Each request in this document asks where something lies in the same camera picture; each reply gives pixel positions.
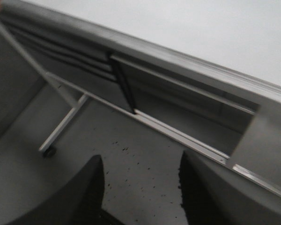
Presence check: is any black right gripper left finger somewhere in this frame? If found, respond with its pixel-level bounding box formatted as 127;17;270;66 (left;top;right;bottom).
9;155;122;225

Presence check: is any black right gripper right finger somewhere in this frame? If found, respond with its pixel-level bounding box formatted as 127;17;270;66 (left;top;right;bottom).
179;151;281;225

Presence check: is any white whiteboard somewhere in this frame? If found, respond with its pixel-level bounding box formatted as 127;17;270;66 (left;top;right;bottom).
14;0;281;91

